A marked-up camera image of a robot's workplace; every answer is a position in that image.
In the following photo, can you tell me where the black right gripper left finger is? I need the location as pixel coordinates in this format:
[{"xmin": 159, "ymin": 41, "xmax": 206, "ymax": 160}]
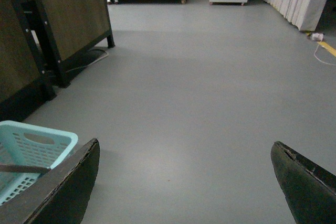
[{"xmin": 1, "ymin": 138, "xmax": 100, "ymax": 223}]

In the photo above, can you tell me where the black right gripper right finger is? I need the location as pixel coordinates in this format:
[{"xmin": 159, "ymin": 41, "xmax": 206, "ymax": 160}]
[{"xmin": 270, "ymin": 141, "xmax": 335, "ymax": 223}]

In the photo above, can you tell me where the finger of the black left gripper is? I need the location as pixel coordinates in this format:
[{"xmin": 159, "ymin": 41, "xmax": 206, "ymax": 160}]
[{"xmin": 1, "ymin": 163, "xmax": 50, "ymax": 174}]

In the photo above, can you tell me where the light blue plastic basket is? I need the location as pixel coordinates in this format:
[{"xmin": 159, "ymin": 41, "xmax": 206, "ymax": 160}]
[{"xmin": 1, "ymin": 120, "xmax": 78, "ymax": 205}]

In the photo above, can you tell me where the white power adapter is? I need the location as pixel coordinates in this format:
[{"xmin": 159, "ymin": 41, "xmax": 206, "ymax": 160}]
[{"xmin": 310, "ymin": 33, "xmax": 324, "ymax": 41}]

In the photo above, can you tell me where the dark wooden display stand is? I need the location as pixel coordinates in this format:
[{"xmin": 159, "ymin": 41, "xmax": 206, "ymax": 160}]
[{"xmin": 1, "ymin": 0, "xmax": 115, "ymax": 121}]

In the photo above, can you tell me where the white power cable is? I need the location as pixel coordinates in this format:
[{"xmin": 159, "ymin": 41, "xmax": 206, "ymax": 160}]
[{"xmin": 314, "ymin": 40, "xmax": 336, "ymax": 67}]

